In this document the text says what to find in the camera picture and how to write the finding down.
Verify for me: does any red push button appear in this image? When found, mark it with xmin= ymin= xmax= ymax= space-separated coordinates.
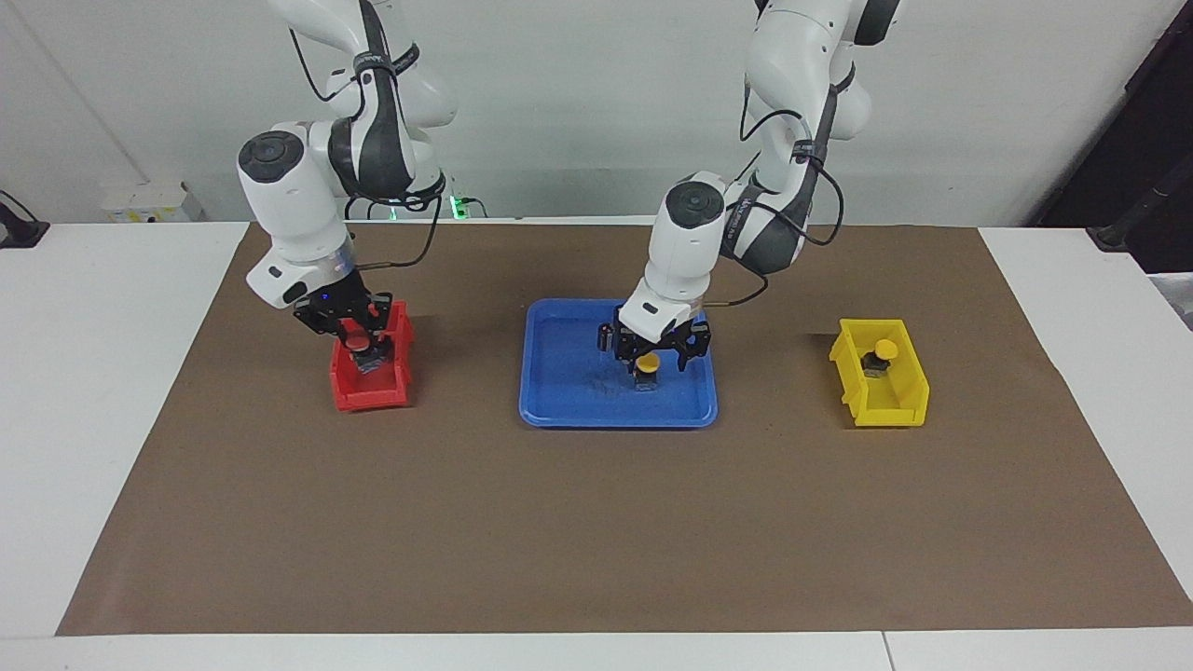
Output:
xmin=347 ymin=334 xmax=392 ymax=376

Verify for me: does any blue plastic tray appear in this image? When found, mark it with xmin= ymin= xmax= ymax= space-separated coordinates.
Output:
xmin=518 ymin=298 xmax=720 ymax=430

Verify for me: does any red plastic bin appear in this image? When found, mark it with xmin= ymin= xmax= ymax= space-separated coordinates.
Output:
xmin=329 ymin=300 xmax=415 ymax=413

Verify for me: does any brown table mat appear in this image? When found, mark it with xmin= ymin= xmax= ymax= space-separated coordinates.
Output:
xmin=56 ymin=224 xmax=1193 ymax=637

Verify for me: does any yellow plastic bin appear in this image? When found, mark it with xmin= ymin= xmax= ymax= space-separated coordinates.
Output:
xmin=829 ymin=319 xmax=931 ymax=429

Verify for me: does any white power strip box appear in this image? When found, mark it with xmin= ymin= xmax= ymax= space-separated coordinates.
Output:
xmin=101 ymin=182 xmax=201 ymax=223

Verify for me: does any black stand pole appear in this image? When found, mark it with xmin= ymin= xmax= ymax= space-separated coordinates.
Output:
xmin=1089 ymin=154 xmax=1193 ymax=253

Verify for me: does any black backdrop panel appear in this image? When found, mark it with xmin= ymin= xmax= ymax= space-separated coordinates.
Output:
xmin=1030 ymin=0 xmax=1193 ymax=276

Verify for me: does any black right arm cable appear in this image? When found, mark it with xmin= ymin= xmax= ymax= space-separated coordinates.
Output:
xmin=287 ymin=26 xmax=446 ymax=271

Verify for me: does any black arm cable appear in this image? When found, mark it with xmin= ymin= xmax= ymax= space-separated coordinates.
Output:
xmin=287 ymin=26 xmax=446 ymax=271
xmin=704 ymin=79 xmax=846 ymax=308

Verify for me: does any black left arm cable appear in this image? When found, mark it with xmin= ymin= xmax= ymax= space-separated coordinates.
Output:
xmin=704 ymin=79 xmax=846 ymax=308

